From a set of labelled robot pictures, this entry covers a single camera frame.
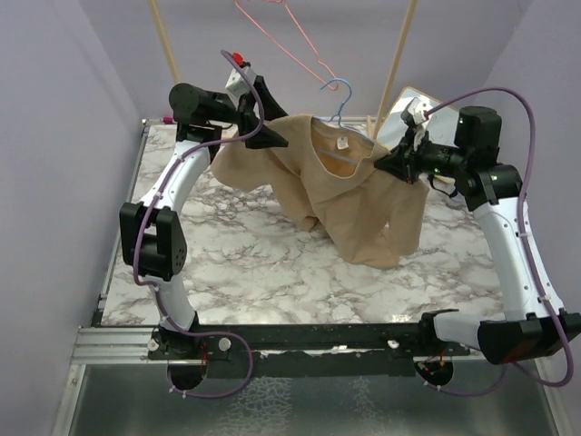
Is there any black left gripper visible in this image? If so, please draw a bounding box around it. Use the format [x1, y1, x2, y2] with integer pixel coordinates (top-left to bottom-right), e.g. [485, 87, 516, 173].
[202, 74, 293, 146]

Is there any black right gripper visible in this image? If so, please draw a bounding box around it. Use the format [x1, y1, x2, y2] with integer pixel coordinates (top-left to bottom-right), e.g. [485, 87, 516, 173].
[376, 125, 468, 184]

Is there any beige t shirt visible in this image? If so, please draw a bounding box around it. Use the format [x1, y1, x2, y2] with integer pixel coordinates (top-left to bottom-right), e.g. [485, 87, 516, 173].
[211, 114, 428, 269]

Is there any blue wire hanger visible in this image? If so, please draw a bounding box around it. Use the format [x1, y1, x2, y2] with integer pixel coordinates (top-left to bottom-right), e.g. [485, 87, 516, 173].
[313, 77, 369, 166]

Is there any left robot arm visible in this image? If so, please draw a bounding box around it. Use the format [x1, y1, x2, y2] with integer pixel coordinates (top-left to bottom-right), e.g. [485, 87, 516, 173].
[119, 67, 288, 359]

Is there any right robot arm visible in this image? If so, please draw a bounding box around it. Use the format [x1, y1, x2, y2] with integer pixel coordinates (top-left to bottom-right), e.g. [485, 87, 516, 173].
[375, 98, 580, 364]

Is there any small whiteboard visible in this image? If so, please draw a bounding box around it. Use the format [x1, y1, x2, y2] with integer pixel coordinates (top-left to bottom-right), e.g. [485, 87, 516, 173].
[377, 86, 458, 150]

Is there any wooden clothes rack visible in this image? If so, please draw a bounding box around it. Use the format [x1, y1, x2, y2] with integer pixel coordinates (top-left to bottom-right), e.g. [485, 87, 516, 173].
[147, 0, 419, 137]

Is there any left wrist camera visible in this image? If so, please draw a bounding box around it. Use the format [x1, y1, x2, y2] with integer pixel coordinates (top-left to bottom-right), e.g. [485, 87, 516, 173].
[225, 65, 256, 101]

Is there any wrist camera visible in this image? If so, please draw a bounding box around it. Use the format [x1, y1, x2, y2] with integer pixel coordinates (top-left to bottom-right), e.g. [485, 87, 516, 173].
[400, 97, 432, 144]
[225, 65, 256, 101]

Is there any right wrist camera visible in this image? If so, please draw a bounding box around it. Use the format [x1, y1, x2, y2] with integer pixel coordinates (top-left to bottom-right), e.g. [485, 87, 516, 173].
[400, 97, 432, 144]

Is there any pink wire hanger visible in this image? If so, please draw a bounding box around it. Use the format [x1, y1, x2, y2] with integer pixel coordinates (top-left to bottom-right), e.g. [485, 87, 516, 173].
[233, 1, 338, 91]

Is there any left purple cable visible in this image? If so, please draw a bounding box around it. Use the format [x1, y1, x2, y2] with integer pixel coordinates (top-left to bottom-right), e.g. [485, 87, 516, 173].
[132, 49, 265, 400]

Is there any purple cable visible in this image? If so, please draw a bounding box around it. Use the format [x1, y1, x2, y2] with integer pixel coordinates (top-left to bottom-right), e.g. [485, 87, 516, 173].
[132, 49, 265, 400]
[421, 86, 574, 397]

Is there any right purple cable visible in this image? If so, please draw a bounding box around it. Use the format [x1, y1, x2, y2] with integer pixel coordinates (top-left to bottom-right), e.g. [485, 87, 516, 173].
[421, 86, 574, 397]

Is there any aluminium table frame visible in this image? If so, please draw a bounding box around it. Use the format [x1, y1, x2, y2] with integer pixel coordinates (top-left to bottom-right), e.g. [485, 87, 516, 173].
[49, 116, 559, 436]

